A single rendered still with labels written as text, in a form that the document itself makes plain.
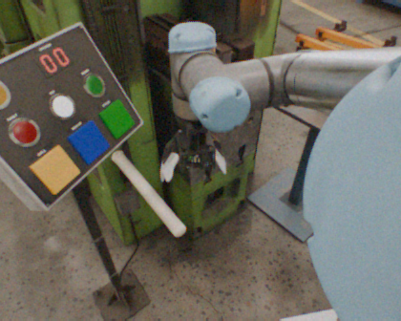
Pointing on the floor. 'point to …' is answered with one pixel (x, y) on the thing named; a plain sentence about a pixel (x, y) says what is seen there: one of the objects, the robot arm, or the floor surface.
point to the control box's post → (96, 235)
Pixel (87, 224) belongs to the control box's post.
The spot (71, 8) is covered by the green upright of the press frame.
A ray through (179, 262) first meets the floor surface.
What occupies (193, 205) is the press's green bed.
